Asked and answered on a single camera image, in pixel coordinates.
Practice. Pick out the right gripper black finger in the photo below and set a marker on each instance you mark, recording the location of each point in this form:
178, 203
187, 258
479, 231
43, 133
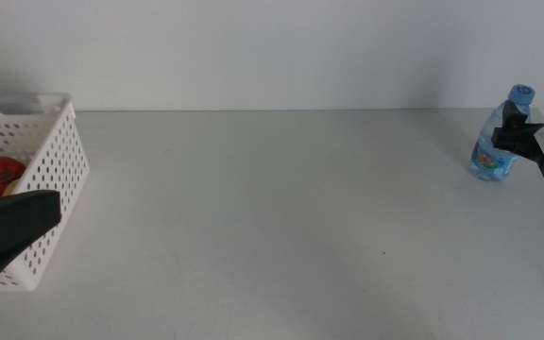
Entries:
517, 141
512, 113

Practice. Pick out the clear water bottle blue cap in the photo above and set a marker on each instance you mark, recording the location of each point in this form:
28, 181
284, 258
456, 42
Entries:
487, 156

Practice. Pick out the yellow tea bottle green label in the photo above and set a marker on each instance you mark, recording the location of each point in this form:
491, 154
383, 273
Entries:
11, 188

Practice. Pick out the white perforated plastic basket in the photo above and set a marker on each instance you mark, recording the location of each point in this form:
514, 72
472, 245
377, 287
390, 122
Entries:
59, 100

